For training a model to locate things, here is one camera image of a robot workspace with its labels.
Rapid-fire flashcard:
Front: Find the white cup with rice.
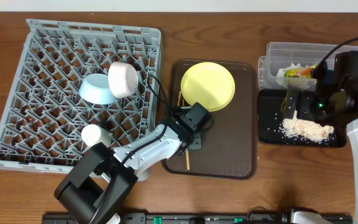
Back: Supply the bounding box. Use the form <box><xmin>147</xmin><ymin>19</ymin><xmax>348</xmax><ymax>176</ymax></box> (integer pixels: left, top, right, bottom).
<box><xmin>81</xmin><ymin>124</ymin><xmax>111</xmax><ymax>147</ymax></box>

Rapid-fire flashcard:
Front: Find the black waste tray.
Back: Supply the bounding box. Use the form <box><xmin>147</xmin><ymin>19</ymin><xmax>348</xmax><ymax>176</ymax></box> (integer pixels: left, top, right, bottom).
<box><xmin>258</xmin><ymin>89</ymin><xmax>346</xmax><ymax>147</ymax></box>

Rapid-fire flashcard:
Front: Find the spilled rice pile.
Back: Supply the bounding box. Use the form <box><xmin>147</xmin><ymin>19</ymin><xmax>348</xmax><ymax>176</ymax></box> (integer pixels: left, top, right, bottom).
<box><xmin>264</xmin><ymin>111</ymin><xmax>334</xmax><ymax>143</ymax></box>

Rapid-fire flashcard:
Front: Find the green snack wrapper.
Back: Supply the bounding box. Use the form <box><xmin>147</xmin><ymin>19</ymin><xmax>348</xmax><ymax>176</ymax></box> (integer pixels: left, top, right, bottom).
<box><xmin>283</xmin><ymin>64</ymin><xmax>318</xmax><ymax>78</ymax></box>

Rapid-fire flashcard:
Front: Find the clear plastic bin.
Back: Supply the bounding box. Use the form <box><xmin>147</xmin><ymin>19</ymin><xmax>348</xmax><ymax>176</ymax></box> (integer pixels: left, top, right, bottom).
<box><xmin>257</xmin><ymin>42</ymin><xmax>358</xmax><ymax>98</ymax></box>

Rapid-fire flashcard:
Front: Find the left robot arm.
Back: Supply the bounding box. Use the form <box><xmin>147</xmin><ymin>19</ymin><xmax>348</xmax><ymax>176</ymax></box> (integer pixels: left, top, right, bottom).
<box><xmin>54</xmin><ymin>103</ymin><xmax>212</xmax><ymax>223</ymax></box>

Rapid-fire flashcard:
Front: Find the white small bowl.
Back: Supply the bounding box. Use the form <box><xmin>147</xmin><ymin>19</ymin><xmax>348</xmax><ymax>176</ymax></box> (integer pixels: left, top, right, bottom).
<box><xmin>108</xmin><ymin>62</ymin><xmax>139</xmax><ymax>98</ymax></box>

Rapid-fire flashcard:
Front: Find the light blue bowl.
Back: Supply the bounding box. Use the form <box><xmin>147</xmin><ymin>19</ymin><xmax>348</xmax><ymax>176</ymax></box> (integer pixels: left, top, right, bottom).
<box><xmin>78</xmin><ymin>73</ymin><xmax>117</xmax><ymax>105</ymax></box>

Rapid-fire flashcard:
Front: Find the grey dishwasher rack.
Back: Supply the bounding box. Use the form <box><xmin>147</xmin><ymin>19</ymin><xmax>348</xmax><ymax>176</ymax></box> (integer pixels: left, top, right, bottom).
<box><xmin>0</xmin><ymin>19</ymin><xmax>163</xmax><ymax>174</ymax></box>

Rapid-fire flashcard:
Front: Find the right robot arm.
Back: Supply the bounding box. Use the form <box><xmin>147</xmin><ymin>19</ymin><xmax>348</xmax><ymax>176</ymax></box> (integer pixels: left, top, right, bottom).
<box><xmin>281</xmin><ymin>50</ymin><xmax>358</xmax><ymax>223</ymax></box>

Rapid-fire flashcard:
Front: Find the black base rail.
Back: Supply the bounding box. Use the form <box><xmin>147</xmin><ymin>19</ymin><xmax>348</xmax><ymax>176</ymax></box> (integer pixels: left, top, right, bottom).
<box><xmin>41</xmin><ymin>212</ymin><xmax>352</xmax><ymax>224</ymax></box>

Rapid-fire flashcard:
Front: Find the dark brown serving tray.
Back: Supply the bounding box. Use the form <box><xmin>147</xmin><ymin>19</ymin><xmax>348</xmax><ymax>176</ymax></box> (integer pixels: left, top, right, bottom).
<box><xmin>162</xmin><ymin>62</ymin><xmax>258</xmax><ymax>179</ymax></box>

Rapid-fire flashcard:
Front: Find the yellow round plate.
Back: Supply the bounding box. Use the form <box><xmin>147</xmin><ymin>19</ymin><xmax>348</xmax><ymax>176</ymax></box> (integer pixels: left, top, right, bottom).
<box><xmin>180</xmin><ymin>62</ymin><xmax>236</xmax><ymax>111</ymax></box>

